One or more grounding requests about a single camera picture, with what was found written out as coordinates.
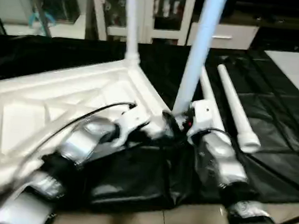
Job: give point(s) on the white plastic table leg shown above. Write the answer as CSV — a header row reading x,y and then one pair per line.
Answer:
x,y
210,91
233,99
134,23
197,55

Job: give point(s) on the white plastic table top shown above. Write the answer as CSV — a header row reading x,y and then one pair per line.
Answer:
x,y
34,101

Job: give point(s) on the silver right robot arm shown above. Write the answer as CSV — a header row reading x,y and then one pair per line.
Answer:
x,y
222,156

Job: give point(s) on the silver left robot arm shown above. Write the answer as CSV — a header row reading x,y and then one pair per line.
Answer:
x,y
77,142

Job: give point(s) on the white drawer unit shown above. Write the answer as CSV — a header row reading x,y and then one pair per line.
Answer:
x,y
233,36

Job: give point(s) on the black shiny table mat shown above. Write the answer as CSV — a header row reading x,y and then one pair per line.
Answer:
x,y
280,156

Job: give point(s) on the white glass door cabinet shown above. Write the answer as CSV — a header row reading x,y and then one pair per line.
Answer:
x,y
148,16

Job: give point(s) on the white side table board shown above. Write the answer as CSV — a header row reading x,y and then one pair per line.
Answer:
x,y
298,76

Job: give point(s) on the light blue plastic stool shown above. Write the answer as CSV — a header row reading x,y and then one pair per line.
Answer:
x,y
40,20

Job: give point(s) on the glass tank metal frame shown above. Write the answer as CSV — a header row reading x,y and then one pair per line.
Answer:
x,y
56,7

